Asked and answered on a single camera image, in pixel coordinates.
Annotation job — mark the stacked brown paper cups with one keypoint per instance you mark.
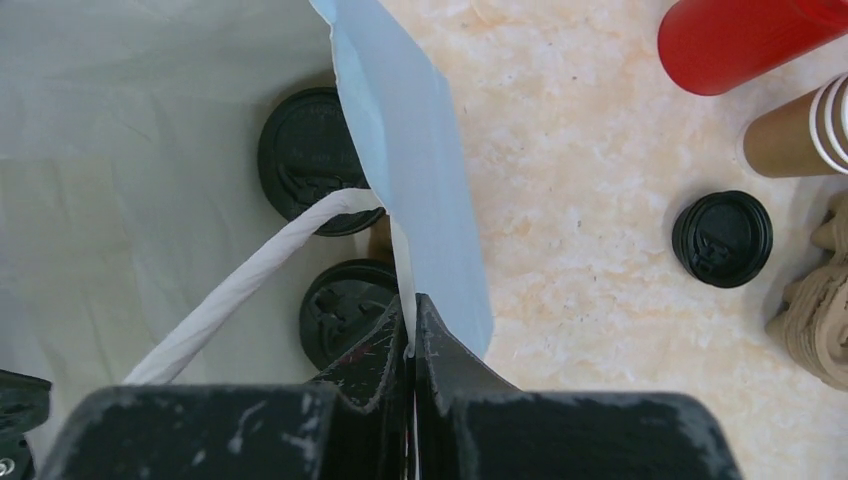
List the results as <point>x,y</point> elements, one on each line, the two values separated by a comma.
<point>803,138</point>

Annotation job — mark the light blue paper bag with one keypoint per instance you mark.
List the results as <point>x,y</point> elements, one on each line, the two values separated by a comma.
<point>129,180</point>

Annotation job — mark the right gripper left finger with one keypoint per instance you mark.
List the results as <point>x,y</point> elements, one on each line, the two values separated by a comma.
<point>348,422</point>

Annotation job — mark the stack of black lids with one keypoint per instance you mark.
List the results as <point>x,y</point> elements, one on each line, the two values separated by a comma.
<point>723,239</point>

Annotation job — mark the cardboard cup carrier tray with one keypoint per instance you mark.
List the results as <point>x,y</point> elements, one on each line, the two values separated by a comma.
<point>813,327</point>

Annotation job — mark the red ribbed straw cup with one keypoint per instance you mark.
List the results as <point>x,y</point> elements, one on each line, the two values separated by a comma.
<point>711,47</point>

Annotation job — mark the black plastic cup lid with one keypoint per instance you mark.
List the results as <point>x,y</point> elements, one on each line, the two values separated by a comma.
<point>342,305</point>

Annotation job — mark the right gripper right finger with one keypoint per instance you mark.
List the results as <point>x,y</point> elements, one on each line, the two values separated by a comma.
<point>473,424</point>

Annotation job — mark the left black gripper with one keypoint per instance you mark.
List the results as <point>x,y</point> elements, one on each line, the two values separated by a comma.
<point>25,405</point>

